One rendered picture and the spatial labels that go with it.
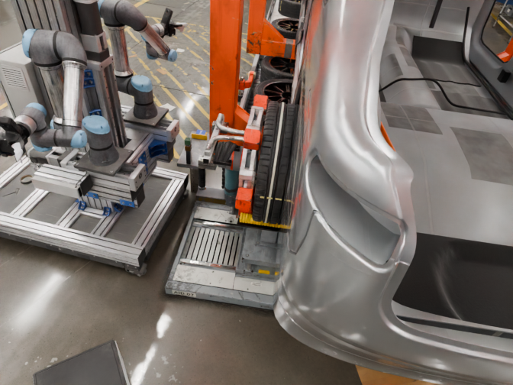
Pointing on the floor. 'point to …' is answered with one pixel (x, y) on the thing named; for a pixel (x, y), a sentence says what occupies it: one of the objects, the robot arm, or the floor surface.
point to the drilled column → (194, 180)
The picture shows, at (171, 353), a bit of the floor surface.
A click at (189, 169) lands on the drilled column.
